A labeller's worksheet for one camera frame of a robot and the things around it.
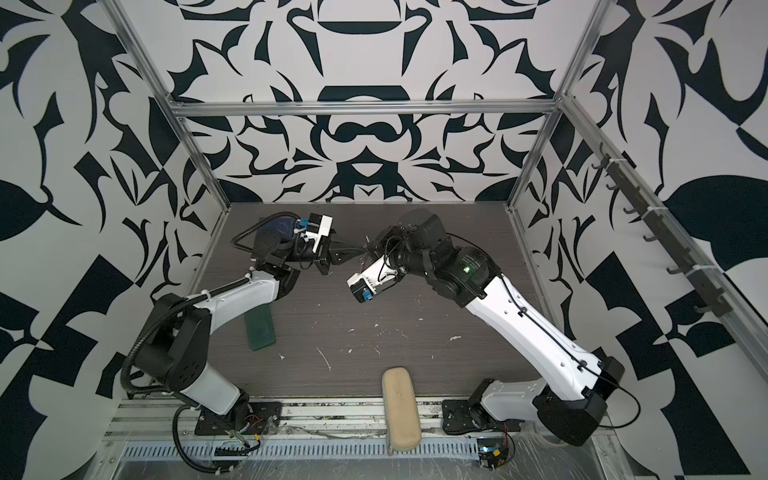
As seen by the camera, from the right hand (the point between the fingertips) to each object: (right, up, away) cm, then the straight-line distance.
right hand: (370, 230), depth 64 cm
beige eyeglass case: (+7, -45, +8) cm, 46 cm away
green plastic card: (-33, -28, +23) cm, 49 cm away
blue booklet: (-35, +2, +51) cm, 62 cm away
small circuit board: (+28, -52, +8) cm, 60 cm away
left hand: (-1, -3, +2) cm, 4 cm away
